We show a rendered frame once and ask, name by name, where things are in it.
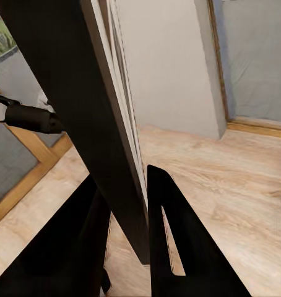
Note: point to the door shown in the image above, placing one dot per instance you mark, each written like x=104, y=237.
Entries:
x=25, y=156

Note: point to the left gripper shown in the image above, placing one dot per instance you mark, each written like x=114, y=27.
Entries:
x=41, y=120

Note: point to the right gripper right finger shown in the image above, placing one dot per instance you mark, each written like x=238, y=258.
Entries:
x=207, y=272

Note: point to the poster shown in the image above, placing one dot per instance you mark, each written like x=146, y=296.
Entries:
x=75, y=50

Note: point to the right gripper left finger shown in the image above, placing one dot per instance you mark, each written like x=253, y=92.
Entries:
x=66, y=257

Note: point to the fixed window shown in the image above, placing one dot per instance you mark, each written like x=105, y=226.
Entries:
x=247, y=37

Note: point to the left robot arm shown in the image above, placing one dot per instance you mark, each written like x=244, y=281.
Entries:
x=31, y=118

